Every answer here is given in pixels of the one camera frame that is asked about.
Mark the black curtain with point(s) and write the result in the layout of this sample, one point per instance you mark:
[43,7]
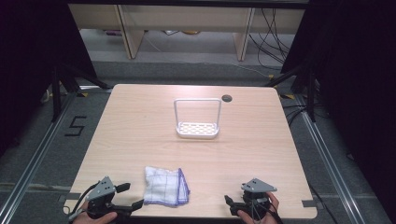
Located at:
[28,46]
[358,77]

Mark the yellow floor tape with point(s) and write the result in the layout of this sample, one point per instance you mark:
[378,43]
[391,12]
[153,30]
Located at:
[82,94]
[288,96]

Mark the person's right hand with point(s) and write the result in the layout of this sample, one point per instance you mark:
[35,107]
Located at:
[273,203]

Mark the light wooden desk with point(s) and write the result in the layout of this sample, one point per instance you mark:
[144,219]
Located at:
[186,18]

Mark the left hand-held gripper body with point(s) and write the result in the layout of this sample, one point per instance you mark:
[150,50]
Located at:
[101,189]

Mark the white cloth with purple edge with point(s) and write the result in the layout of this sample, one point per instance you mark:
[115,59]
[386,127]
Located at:
[165,186]

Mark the person's left hand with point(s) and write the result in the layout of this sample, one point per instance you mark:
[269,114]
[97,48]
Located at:
[99,219]

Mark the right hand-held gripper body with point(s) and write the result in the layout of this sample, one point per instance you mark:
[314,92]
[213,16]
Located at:
[257,186]

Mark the aluminium floor rail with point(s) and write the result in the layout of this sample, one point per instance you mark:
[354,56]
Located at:
[34,161]
[330,161]

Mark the grey tape strip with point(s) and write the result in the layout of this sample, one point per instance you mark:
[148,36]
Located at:
[70,196]
[309,203]

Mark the black metal stand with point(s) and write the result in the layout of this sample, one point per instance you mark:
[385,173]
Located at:
[56,93]
[311,93]

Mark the round table grommet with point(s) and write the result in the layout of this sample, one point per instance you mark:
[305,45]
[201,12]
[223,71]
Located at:
[227,98]

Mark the yellow round object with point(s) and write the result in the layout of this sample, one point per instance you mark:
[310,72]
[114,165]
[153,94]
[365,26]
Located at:
[190,32]

